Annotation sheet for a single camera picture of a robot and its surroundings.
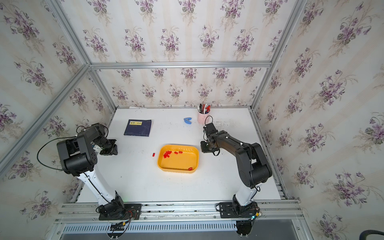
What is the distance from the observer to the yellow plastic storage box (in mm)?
877

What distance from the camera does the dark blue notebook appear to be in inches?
41.8

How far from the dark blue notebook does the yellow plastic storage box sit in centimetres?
18
